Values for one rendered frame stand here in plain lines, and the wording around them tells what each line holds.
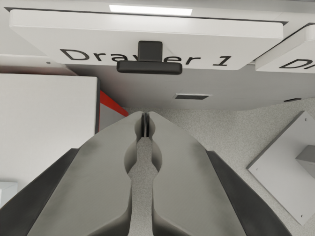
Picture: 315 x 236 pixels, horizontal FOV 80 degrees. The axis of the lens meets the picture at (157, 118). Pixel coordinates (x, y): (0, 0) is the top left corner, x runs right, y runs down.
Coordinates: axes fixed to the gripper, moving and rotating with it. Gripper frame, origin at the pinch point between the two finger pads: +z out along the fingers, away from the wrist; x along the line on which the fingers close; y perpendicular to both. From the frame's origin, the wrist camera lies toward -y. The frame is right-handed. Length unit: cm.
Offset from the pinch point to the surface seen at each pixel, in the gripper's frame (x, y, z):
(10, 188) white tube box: -22.9, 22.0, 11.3
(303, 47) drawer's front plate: 18.1, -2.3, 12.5
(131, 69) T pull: -1.9, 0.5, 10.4
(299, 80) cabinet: 34.0, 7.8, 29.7
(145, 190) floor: 0, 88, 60
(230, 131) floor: 50, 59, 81
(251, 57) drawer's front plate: 14.0, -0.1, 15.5
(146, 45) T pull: -0.3, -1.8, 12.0
